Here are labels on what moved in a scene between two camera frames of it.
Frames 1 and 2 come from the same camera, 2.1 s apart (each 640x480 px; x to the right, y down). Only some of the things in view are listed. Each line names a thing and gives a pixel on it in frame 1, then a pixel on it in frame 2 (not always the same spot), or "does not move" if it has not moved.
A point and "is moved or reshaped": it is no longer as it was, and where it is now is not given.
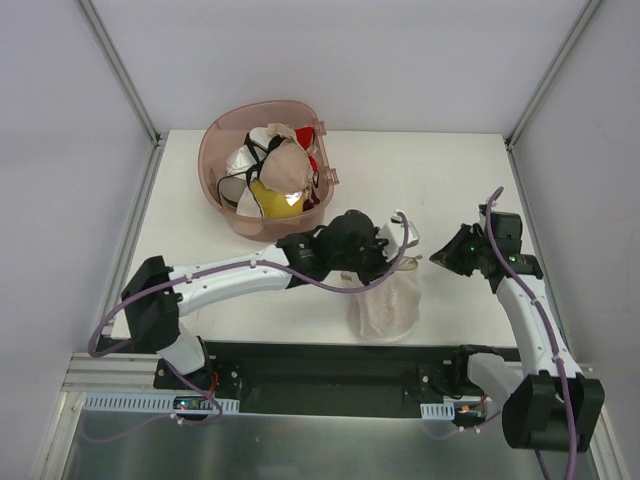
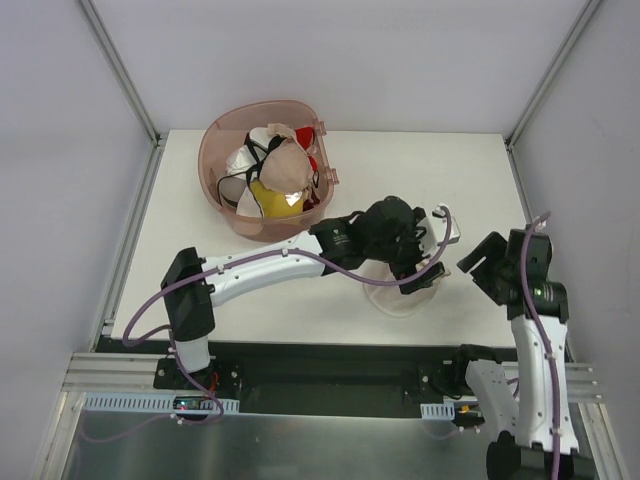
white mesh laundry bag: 390,310 is moved or reshaped
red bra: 306,136 does not move
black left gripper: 373,255 → 417,270
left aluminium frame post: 136,101 does not move
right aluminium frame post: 587,11 does not move
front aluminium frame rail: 116,373 does not move
